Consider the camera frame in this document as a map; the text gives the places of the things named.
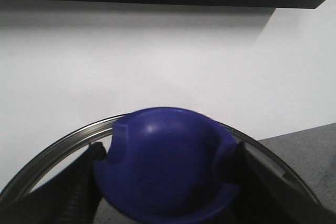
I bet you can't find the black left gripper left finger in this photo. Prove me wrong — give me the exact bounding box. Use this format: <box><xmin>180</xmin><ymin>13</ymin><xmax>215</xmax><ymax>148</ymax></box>
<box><xmin>1</xmin><ymin>142</ymin><xmax>106</xmax><ymax>223</ymax></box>

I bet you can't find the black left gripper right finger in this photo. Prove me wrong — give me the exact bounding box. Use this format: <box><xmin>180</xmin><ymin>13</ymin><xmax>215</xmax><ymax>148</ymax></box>
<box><xmin>220</xmin><ymin>143</ymin><xmax>335</xmax><ymax>223</ymax></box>

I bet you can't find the glass lid with blue knob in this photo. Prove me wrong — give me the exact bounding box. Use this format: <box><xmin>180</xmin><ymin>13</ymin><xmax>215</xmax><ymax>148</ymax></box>
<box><xmin>1</xmin><ymin>108</ymin><xmax>321</xmax><ymax>223</ymax></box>

